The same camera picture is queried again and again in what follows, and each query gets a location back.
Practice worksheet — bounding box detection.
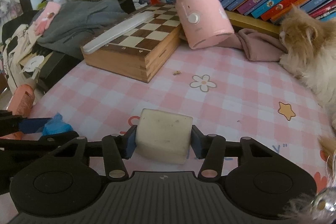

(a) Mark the pink checkered tablecloth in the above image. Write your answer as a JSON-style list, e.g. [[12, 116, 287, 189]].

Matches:
[[31, 45, 333, 190]]

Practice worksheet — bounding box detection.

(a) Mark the orange white fluffy cat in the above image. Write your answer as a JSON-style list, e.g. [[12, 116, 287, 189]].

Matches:
[[278, 4, 336, 164]]

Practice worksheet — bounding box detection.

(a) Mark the blue wrapper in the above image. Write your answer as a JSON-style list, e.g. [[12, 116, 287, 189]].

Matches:
[[42, 113, 73, 136]]

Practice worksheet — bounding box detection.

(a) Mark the pink cylindrical appliance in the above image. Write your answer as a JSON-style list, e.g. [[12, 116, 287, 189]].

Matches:
[[173, 0, 234, 50]]

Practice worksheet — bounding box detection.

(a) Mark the beige rectangular eraser block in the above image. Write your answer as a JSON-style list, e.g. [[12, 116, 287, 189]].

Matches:
[[135, 109, 193, 164]]

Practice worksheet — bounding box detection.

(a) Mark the grey clothing pile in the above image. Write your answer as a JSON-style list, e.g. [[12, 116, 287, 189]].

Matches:
[[37, 0, 127, 60]]

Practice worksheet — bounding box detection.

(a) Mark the pink glove on pile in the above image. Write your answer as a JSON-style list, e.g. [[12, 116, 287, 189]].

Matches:
[[33, 2, 61, 36]]

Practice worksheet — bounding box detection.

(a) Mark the wooden chess board box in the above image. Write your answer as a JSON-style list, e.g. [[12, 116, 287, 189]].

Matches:
[[81, 3, 182, 83]]

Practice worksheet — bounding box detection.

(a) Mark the pink folded cloth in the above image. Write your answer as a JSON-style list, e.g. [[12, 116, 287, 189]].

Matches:
[[217, 28, 288, 62]]

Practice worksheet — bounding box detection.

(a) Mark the orange pink bottle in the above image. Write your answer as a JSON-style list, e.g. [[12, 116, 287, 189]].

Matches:
[[1, 68, 41, 140]]

